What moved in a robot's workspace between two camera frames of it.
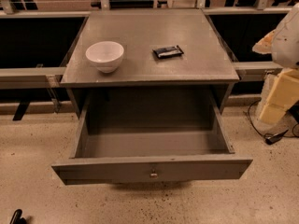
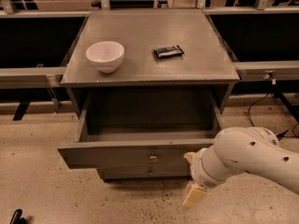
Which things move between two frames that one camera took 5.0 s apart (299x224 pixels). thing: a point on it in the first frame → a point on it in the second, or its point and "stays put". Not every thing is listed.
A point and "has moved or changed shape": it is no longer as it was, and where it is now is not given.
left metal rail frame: [35, 77] stays put
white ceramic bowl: [106, 55] stays put
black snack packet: [167, 52] stays put
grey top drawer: [150, 133] has moved or changed shape
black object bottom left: [17, 217] stays put
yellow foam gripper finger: [264, 45] → [206, 168]
